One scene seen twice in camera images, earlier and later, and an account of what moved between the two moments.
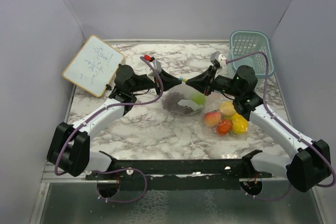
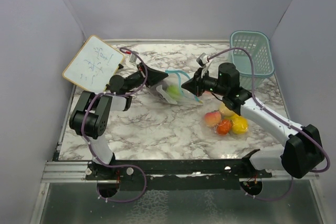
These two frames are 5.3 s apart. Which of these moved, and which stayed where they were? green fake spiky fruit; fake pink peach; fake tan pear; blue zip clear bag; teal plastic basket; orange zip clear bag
Moved: blue zip clear bag; green fake spiky fruit
Stayed: teal plastic basket; fake pink peach; orange zip clear bag; fake tan pear
